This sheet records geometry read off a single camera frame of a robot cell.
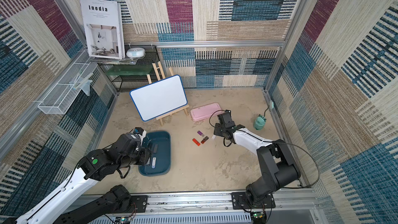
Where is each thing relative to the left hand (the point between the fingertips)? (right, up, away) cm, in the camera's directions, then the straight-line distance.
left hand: (150, 151), depth 72 cm
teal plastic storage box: (+1, -10, +13) cm, 16 cm away
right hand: (+35, +8, +22) cm, 42 cm away
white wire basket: (-41, +24, 0) cm, 48 cm away
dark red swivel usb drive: (+26, +1, +23) cm, 35 cm away
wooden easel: (+1, +38, +17) cm, 41 cm away
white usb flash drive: (+31, +2, +23) cm, 38 cm away
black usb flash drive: (-2, -3, +15) cm, 16 cm away
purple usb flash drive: (+23, +4, +25) cm, 34 cm away
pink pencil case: (+26, +16, +36) cm, 47 cm away
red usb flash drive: (+20, -1, +22) cm, 30 cm away
